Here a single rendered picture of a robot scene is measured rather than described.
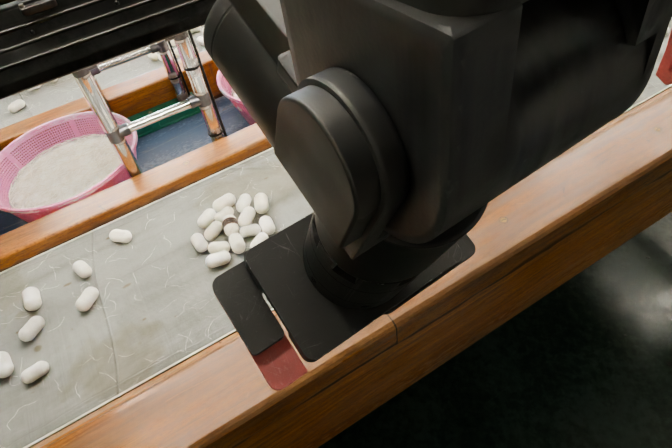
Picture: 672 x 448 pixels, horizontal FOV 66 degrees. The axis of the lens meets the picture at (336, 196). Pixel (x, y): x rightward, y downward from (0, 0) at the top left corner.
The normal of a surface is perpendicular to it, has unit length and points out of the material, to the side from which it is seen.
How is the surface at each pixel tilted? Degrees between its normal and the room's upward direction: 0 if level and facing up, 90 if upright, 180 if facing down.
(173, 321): 0
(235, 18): 49
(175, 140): 0
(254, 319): 27
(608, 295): 0
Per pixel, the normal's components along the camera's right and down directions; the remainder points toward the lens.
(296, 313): 0.15, -0.39
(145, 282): -0.13, -0.71
